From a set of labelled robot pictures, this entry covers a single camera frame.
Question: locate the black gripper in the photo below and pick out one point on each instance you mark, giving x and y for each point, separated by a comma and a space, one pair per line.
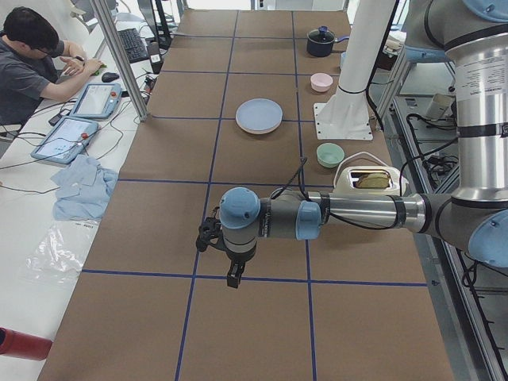
237, 259

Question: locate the light blue plate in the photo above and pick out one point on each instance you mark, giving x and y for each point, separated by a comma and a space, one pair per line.
259, 111

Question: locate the pink lower plate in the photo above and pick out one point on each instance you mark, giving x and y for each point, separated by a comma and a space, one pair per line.
258, 129

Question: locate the cream toaster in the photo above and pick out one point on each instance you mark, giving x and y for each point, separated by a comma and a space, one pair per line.
363, 173

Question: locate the green bowl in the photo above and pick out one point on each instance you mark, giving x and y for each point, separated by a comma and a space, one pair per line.
329, 155

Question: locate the toast slice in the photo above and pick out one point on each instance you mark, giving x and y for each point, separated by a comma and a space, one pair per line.
378, 180

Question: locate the light blue cloth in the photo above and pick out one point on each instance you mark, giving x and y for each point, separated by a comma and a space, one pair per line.
85, 187

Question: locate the clear plastic bag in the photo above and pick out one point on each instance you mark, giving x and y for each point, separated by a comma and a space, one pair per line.
59, 257

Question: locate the pink bowl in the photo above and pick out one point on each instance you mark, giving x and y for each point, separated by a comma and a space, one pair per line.
321, 82

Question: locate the lower teach pendant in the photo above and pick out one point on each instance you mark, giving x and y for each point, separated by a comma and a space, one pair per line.
66, 140

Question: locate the teach pendant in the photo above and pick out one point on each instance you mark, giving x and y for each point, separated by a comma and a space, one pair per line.
66, 140
97, 101

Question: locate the upper teach pendant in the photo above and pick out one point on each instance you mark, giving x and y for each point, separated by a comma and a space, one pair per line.
97, 101

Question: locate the red cylinder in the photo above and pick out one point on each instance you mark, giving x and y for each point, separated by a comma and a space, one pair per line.
23, 345

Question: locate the black computer mouse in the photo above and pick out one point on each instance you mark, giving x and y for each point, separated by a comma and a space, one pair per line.
109, 77

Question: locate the dark blue lidded pot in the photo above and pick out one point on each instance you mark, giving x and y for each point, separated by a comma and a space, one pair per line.
320, 41

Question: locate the black keyboard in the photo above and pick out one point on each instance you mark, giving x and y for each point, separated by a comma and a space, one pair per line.
133, 45

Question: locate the seated person grey shirt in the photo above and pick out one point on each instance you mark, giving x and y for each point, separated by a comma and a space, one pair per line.
36, 65

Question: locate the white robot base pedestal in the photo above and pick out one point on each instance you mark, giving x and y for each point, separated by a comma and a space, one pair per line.
346, 115

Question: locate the aluminium frame post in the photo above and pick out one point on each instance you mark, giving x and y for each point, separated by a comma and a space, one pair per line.
102, 13

